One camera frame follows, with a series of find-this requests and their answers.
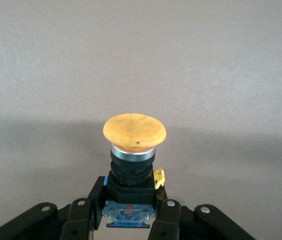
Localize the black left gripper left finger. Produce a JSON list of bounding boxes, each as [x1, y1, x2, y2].
[[0, 175, 107, 240]]

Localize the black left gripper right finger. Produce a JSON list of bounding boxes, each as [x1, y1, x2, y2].
[[149, 188, 257, 240]]

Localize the yellow mushroom push button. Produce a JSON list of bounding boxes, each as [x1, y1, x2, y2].
[[102, 113, 168, 229]]

